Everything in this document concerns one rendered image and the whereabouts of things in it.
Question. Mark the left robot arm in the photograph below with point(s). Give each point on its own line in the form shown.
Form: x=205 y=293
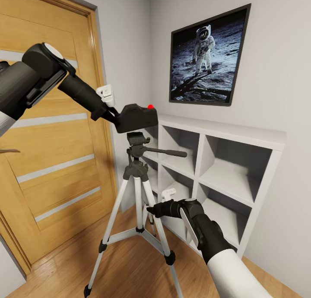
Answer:
x=26 y=82

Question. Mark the door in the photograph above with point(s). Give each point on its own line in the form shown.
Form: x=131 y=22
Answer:
x=57 y=174

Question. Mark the camera tripod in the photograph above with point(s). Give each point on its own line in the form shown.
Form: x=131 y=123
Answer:
x=141 y=181

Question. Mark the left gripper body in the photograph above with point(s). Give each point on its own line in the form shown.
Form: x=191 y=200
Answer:
x=89 y=99

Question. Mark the digital camera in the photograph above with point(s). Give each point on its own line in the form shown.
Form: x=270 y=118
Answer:
x=133 y=117

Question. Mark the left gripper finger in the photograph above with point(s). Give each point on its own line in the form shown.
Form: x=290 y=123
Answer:
x=112 y=110
x=110 y=117

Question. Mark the painting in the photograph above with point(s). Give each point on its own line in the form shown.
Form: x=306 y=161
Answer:
x=205 y=58

